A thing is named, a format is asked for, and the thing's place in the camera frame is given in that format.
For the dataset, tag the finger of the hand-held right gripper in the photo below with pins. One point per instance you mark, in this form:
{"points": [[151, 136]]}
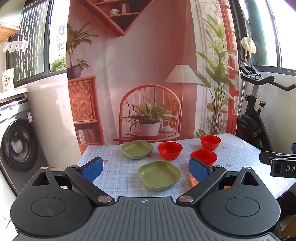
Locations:
{"points": [[266, 157]]}

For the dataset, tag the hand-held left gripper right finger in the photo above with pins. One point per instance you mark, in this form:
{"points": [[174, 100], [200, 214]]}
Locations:
{"points": [[199, 170]]}

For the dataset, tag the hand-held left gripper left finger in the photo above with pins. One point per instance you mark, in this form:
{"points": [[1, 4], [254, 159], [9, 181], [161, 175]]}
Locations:
{"points": [[93, 168]]}

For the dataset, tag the red plastic bowl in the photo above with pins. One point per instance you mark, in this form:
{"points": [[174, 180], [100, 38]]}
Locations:
{"points": [[170, 150], [210, 141], [204, 156]]}

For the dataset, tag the orange plate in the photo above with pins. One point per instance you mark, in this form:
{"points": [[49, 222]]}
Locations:
{"points": [[193, 181]]}

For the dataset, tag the blue plaid tablecloth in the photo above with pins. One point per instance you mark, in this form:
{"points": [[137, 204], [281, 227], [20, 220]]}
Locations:
{"points": [[124, 171]]}

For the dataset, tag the black exercise bike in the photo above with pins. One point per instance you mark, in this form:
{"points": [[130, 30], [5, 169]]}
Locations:
{"points": [[252, 120]]}

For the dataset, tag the green square plate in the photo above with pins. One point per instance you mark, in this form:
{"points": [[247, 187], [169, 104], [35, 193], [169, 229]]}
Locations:
{"points": [[137, 149], [159, 174]]}

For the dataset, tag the white marble slab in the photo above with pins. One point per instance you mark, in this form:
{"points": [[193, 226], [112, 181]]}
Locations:
{"points": [[50, 120]]}

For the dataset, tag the grey washing machine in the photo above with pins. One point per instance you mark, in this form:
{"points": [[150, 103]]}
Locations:
{"points": [[20, 143]]}

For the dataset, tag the white cloth on pole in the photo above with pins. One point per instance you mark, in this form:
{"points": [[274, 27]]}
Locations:
{"points": [[248, 45]]}

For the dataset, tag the printed room backdrop cloth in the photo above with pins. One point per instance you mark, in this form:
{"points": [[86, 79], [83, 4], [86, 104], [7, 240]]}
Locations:
{"points": [[143, 58]]}

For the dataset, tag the black framed window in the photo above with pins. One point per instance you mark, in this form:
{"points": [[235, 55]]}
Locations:
{"points": [[266, 34], [34, 46]]}

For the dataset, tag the white paper bag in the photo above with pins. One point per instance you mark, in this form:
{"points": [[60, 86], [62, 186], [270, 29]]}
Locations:
{"points": [[8, 81]]}

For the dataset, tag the white lace cloth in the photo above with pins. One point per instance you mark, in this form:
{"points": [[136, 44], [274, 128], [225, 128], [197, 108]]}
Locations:
{"points": [[15, 45]]}

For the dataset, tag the bamboo wall shelf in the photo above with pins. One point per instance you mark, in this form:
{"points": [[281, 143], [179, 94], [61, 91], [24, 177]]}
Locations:
{"points": [[7, 32]]}

